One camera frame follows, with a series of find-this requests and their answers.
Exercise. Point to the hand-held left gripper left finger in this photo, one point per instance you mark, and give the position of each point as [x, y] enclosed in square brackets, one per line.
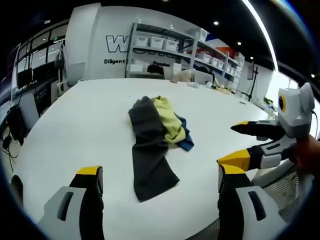
[75, 212]

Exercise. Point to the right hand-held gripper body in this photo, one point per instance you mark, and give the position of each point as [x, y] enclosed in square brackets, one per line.
[296, 112]

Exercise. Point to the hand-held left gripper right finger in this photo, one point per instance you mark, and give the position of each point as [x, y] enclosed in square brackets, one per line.
[240, 215]

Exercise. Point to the blue garment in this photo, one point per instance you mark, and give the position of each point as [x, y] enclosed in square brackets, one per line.
[186, 142]

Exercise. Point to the yellow-green garment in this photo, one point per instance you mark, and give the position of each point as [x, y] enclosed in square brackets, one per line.
[170, 120]

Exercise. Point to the dark grey garment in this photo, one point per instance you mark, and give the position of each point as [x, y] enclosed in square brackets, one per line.
[147, 150]

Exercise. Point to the person's right hand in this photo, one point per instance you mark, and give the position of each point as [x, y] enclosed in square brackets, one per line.
[308, 152]

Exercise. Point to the grey mesh chair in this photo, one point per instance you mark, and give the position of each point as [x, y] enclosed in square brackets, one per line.
[287, 190]

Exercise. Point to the black tripod stand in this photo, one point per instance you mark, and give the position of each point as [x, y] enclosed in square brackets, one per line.
[253, 82]

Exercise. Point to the long ceiling light strip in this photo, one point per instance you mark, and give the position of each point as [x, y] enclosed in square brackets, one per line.
[265, 32]

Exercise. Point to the beige bag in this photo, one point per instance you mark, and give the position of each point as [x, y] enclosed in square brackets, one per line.
[182, 77]

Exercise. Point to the row of white storage bins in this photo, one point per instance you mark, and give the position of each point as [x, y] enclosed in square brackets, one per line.
[200, 53]

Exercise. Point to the black office chair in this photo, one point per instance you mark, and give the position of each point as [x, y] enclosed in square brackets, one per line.
[16, 125]

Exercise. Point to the grey metal shelving unit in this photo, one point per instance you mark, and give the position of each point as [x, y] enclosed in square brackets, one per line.
[190, 50]

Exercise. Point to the white cardboard box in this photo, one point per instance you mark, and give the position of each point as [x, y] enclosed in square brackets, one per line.
[136, 68]

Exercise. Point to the black monitor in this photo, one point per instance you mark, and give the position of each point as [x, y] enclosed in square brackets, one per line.
[25, 78]

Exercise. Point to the coat stand with grey cloth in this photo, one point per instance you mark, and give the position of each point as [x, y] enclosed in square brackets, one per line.
[60, 65]

